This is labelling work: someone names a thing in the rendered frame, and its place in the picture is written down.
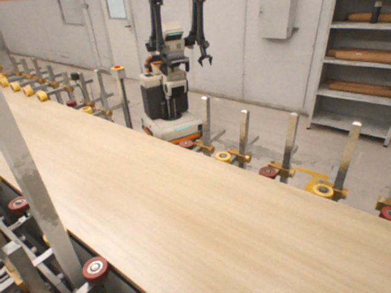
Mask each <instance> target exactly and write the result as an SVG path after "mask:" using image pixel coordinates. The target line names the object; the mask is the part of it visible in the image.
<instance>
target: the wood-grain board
mask: <svg viewBox="0 0 391 293"><path fill-rule="evenodd" d="M0 88H1V90H2V92H3V93H4V96H5V98H6V101H7V103H8V105H9V107H10V110H11V112H12V114H13V116H14V117H15V120H16V122H17V125H18V127H19V129H20V131H21V134H22V136H23V139H24V141H26V144H27V146H28V148H29V151H30V153H31V156H32V158H33V160H34V162H35V164H36V167H37V169H38V170H39V172H40V175H41V177H42V180H43V182H44V183H45V186H46V188H47V191H48V193H49V195H50V198H51V200H52V202H53V205H54V206H55V207H56V210H57V212H58V215H59V217H60V219H61V222H62V224H63V226H65V227H66V228H67V231H68V232H69V233H70V234H71V235H72V236H73V237H75V238H76V239H77V240H78V241H80V243H82V244H83V245H85V246H86V247H87V248H88V249H89V250H90V251H93V252H94V253H95V254H96V255H97V256H102V257H104V258H106V260H107V262H108V265H109V266H110V267H112V268H113V269H114V270H116V271H117V272H118V273H119V274H121V276H123V277H124V278H125V279H126V280H127V281H128V282H130V283H131V284H132V285H134V286H135V287H136V288H138V290H140V291H141V292H142V293H391V221H388V220H386V219H382V218H379V217H377V216H374V215H371V214H367V212H363V211H361V210H358V209H355V208H352V207H349V206H346V205H343V204H341V203H337V202H334V201H332V200H328V199H326V198H323V197H321V196H319V195H316V194H313V193H310V192H307V191H305V190H301V189H298V188H296V187H293V186H289V185H288V184H284V183H280V182H278V181H275V180H273V179H270V178H267V177H264V176H262V175H259V174H257V173H254V172H251V171H248V170H245V169H243V168H239V167H236V166H234V165H231V164H228V163H226V162H222V161H219V160H217V159H213V158H211V157H208V156H205V155H202V154H199V153H196V152H194V151H191V150H189V149H187V148H183V147H181V146H178V145H175V144H172V143H170V142H166V141H163V140H161V139H157V138H155V137H152V136H149V135H146V134H144V133H141V132H137V131H135V130H132V129H129V128H126V127H124V126H122V125H118V124H117V123H113V122H111V121H108V120H105V119H102V118H99V117H96V116H93V115H90V114H87V113H84V112H81V111H79V110H76V109H74V108H72V107H68V106H65V105H63V104H60V103H57V102H54V101H51V100H46V101H42V102H40V101H39V100H38V99H37V97H36V95H32V96H27V97H26V96H25V95H24V93H23V91H22V90H19V91H16V92H13V91H12V89H11V88H10V86H8V87H4V88H2V87H1V86H0Z"/></svg>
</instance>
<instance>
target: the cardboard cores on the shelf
mask: <svg viewBox="0 0 391 293"><path fill-rule="evenodd" d="M371 16H372V13H347V14H346V16H345V20H348V22H353V21H368V22H370V20H371ZM377 22H391V13H379V17H378V21H377ZM327 56H329V57H335V59H340V60H353V61H359V62H372V63H384V64H391V50H381V49H365V48H349V47H339V48H331V49H329V50H328V53H327ZM324 83H328V84H329V90H336V91H341V92H349V93H358V94H363V95H372V96H381V97H386V98H391V86H386V85H377V84H369V83H364V82H355V81H346V80H341V79H332V78H325V81H324Z"/></svg>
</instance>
